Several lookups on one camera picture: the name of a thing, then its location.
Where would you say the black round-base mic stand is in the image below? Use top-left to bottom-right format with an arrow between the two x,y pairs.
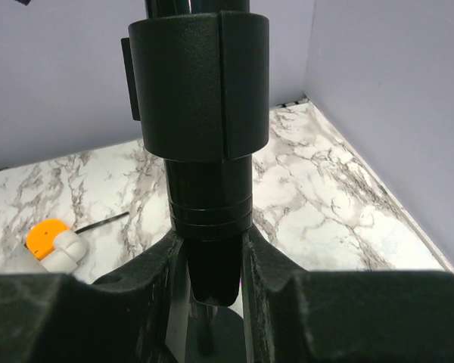
122,5 -> 269,362

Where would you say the orange plastic piece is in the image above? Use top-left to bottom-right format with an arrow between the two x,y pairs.
26,219 -> 69,260

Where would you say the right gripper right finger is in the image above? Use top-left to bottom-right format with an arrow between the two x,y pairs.
241,229 -> 454,362

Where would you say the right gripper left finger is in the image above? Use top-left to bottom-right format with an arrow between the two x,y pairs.
0,231 -> 184,362

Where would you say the black cable tie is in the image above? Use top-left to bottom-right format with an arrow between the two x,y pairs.
75,212 -> 129,234

